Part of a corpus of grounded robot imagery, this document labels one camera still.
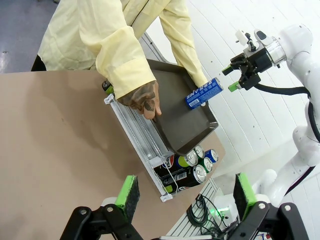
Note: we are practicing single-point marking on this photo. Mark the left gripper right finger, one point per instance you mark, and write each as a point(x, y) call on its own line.
point(243, 195)

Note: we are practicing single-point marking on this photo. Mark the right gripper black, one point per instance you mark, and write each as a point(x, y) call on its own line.
point(257, 61)

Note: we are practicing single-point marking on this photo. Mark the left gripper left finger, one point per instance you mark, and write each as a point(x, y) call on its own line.
point(125, 197)

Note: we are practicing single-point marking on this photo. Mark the blue Pocari Sweat can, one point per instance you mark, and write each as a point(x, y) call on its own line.
point(203, 92)
point(212, 155)

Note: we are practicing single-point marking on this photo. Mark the green Chilsung cider can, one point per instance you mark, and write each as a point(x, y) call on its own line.
point(199, 151)
point(208, 164)

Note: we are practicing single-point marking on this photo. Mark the dark brown serving tray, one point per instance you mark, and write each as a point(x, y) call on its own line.
point(180, 120)

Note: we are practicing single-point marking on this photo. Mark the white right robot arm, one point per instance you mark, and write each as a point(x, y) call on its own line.
point(297, 40)

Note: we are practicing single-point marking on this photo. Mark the person's right forearm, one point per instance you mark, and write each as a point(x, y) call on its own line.
point(125, 65)

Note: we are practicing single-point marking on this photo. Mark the person's left forearm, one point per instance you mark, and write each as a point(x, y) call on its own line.
point(185, 50)

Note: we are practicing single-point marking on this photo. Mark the person in yellow shirt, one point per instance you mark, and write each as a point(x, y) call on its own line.
point(65, 37)

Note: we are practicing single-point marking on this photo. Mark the person's left hand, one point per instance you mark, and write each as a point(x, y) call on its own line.
point(203, 103)

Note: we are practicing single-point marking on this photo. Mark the person's right hand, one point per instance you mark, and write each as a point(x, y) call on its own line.
point(145, 100)

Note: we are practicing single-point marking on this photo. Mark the white box with green light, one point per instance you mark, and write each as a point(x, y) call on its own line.
point(225, 208)

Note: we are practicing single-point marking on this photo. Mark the black Pepsi can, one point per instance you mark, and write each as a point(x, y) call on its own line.
point(107, 87)
point(182, 161)
point(185, 178)

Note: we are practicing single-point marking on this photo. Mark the slotted aluminium mounting plate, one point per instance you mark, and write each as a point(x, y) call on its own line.
point(182, 225)

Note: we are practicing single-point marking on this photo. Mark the white can dispenser rack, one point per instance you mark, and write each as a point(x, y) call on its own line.
point(135, 130)

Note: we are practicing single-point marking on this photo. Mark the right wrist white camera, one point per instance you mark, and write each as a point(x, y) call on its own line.
point(241, 36)

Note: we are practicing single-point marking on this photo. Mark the white table with grey frame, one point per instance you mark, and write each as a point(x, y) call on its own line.
point(153, 47)

